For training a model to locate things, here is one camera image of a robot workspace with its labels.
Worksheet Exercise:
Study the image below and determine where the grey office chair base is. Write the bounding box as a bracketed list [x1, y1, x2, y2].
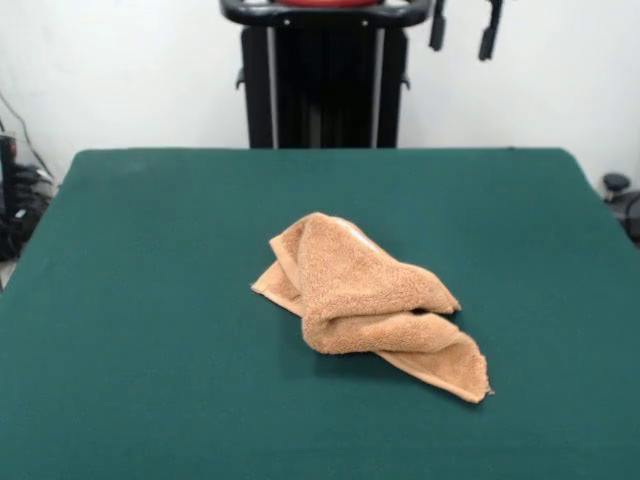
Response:
[601, 172, 640, 247]

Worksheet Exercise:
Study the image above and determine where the tan terry towel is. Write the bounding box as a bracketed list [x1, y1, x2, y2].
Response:
[249, 211, 495, 404]

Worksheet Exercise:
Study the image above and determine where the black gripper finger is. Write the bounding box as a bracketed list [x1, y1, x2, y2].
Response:
[428, 0, 447, 52]
[478, 0, 502, 62]

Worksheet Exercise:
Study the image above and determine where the thin grey wall cable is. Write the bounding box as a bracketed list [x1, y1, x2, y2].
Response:
[0, 92, 54, 181]

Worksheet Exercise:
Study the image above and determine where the dark green table cloth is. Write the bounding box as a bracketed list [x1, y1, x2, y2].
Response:
[0, 147, 640, 480]

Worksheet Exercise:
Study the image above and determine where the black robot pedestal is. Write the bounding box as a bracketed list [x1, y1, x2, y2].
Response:
[218, 0, 432, 150]

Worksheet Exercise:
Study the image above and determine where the black electronics pile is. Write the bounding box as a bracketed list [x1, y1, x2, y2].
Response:
[0, 130, 57, 262]

